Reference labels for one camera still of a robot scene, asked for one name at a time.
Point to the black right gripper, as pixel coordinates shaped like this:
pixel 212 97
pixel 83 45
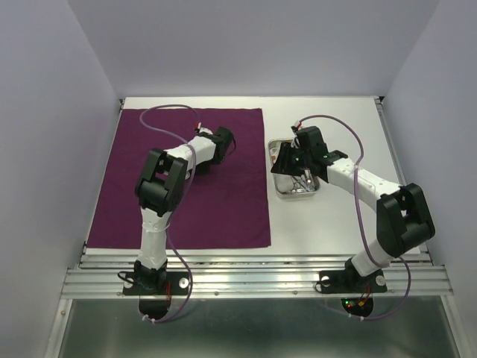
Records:
pixel 282 165

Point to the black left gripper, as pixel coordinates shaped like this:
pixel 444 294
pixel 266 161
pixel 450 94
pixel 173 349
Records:
pixel 200 169

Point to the stainless steel tray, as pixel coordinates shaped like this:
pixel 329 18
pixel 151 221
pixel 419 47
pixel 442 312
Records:
pixel 273 150

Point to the steel forceps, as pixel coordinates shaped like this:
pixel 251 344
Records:
pixel 305 184

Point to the purple cloth mat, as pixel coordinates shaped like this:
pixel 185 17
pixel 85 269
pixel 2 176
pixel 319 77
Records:
pixel 226 208

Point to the white gauze pad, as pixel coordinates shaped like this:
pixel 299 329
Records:
pixel 285 184

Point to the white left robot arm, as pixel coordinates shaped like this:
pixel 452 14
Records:
pixel 160 189

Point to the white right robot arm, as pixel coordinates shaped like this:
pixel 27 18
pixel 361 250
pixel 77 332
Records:
pixel 403 219

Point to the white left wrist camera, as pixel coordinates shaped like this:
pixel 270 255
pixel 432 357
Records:
pixel 200 130

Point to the aluminium right side rail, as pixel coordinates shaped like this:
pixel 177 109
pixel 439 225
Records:
pixel 397 165

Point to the aluminium rail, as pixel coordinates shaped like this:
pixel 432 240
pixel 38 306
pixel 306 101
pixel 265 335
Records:
pixel 397 165
pixel 254 277

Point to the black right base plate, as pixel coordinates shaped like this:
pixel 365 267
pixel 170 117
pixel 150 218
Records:
pixel 357 290

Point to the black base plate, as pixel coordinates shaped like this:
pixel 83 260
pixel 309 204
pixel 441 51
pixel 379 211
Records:
pixel 357 290
pixel 162 297

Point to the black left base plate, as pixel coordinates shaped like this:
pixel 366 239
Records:
pixel 162 297

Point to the aluminium front rail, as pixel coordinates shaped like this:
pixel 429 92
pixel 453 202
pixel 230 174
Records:
pixel 254 277

